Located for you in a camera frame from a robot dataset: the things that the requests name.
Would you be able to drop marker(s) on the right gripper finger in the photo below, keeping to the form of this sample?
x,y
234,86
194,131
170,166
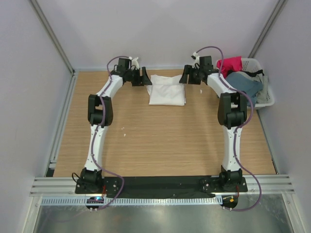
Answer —
x,y
184,78
188,69

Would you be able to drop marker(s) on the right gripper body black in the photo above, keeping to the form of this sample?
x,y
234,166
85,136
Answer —
x,y
192,75

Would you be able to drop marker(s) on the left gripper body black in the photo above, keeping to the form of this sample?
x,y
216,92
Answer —
x,y
138,76

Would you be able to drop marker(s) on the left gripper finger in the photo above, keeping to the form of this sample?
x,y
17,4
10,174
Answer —
x,y
138,84
144,77

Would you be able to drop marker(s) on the white t shirt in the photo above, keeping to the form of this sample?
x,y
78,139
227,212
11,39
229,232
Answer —
x,y
166,91

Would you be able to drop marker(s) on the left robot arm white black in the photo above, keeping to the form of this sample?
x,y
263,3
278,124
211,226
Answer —
x,y
100,117

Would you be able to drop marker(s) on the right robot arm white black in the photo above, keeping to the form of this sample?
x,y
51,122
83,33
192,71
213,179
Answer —
x,y
232,114

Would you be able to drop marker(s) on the pink t shirt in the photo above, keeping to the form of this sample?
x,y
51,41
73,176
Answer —
x,y
233,64

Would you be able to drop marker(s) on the blue grey t shirt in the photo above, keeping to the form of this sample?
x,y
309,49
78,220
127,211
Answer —
x,y
241,82

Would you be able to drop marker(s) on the white laundry basket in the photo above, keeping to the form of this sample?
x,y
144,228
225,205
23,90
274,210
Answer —
x,y
252,65

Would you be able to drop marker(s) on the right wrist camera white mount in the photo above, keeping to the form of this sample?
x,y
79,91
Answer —
x,y
196,60

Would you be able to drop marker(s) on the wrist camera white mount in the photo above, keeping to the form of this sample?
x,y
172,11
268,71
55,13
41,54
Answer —
x,y
196,60
134,63

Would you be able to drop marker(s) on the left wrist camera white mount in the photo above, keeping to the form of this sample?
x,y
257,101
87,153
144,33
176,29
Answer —
x,y
134,63

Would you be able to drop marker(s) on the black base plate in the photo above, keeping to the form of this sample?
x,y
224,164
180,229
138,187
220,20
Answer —
x,y
160,187

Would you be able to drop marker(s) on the right aluminium corner post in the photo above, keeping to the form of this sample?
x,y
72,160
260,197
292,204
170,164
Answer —
x,y
278,8

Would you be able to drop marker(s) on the aluminium corner post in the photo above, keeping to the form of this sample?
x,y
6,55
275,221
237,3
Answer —
x,y
47,27
278,8

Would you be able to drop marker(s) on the left aluminium corner post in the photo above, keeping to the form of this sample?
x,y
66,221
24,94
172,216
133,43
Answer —
x,y
47,27

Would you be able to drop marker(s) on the white slotted cable duct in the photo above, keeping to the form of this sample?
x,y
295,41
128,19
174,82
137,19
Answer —
x,y
98,201

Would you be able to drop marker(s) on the aluminium frame rail front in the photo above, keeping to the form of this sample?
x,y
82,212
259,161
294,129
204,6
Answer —
x,y
65,186

